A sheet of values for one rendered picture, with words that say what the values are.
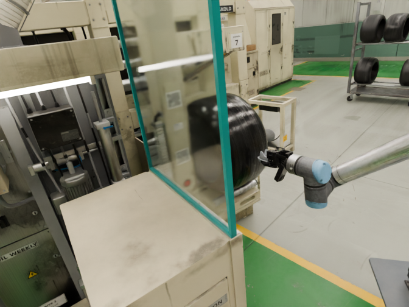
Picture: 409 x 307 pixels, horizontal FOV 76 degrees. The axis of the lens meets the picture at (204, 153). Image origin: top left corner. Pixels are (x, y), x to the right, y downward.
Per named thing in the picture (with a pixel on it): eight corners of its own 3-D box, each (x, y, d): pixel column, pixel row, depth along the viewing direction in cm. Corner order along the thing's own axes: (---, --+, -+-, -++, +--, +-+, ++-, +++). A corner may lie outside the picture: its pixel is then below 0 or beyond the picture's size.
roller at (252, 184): (211, 202, 144) (206, 200, 148) (213, 209, 145) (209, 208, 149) (257, 178, 161) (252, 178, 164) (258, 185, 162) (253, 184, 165)
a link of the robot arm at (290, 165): (307, 171, 118) (293, 179, 114) (298, 169, 122) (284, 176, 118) (306, 153, 115) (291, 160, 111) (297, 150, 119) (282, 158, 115)
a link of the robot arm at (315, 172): (320, 189, 104) (319, 167, 101) (294, 181, 114) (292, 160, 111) (333, 179, 109) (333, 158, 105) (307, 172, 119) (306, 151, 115)
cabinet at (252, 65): (237, 115, 580) (233, 55, 527) (217, 111, 619) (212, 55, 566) (260, 104, 636) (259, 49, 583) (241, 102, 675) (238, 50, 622)
